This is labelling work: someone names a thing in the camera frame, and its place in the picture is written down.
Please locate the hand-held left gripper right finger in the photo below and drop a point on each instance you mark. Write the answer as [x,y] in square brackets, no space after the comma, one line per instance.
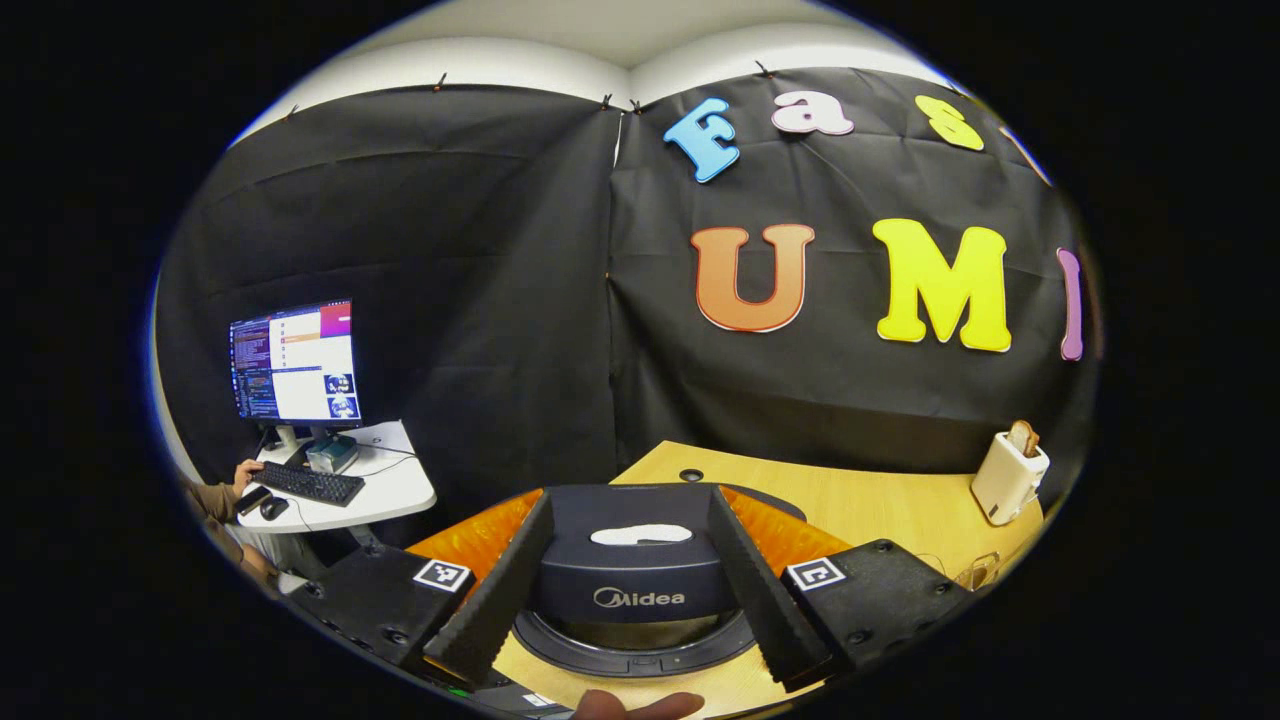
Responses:
[760,600]

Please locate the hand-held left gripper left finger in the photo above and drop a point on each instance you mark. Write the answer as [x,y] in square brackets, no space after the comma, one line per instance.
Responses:
[495,600]

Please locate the black silver rice cooker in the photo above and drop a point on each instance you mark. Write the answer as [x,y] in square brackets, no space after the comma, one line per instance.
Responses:
[630,580]

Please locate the clear plastic rice container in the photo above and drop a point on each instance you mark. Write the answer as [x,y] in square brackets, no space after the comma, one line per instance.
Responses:
[985,570]

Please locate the white side table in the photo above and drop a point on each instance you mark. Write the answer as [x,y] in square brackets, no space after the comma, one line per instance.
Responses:
[395,485]

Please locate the black keyboard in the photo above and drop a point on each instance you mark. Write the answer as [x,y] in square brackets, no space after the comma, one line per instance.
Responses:
[310,485]

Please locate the small teal box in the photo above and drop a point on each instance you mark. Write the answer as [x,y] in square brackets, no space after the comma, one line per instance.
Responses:
[332,453]

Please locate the black computer mouse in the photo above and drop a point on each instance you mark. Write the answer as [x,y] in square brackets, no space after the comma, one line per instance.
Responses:
[274,508]

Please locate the black phone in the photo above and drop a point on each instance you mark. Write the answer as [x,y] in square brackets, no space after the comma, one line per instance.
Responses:
[253,499]

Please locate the white toaster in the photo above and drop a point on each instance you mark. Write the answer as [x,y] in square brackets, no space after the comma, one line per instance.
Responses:
[1005,485]

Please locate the black backdrop cloth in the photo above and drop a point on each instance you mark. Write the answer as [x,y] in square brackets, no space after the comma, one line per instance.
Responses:
[500,300]

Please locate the computer monitor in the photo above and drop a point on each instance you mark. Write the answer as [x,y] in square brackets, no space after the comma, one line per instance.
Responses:
[300,365]

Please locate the toasted bread slice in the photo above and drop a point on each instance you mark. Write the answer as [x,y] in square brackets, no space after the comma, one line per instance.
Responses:
[1024,438]

